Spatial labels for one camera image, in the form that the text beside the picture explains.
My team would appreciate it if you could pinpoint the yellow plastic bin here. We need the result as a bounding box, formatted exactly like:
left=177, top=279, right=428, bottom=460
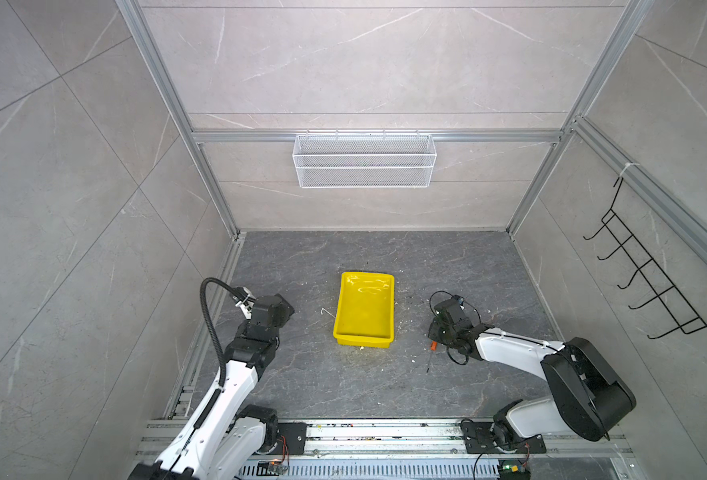
left=333, top=271, right=395, bottom=349

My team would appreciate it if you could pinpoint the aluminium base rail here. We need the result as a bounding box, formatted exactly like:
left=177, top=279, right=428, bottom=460
left=134, top=416, right=637, bottom=480

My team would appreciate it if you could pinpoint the black wire hook rack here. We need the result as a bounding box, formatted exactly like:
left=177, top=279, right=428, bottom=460
left=583, top=177, right=707, bottom=340

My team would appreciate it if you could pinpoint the orange handled screwdriver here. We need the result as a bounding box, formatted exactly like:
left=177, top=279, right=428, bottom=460
left=425, top=341, right=439, bottom=373

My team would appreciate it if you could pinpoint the white wire mesh basket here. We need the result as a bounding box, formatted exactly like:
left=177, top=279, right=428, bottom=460
left=293, top=133, right=437, bottom=189

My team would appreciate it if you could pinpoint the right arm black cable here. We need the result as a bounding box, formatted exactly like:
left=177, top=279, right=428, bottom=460
left=427, top=290, right=483, bottom=366

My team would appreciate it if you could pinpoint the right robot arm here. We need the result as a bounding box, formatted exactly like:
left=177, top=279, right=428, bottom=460
left=427, top=295, right=637, bottom=452

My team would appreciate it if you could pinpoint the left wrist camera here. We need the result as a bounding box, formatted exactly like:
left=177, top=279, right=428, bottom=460
left=233, top=287, right=256, bottom=320

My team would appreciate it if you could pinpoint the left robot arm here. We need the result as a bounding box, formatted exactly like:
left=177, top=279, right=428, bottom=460
left=129, top=288, right=295, bottom=479

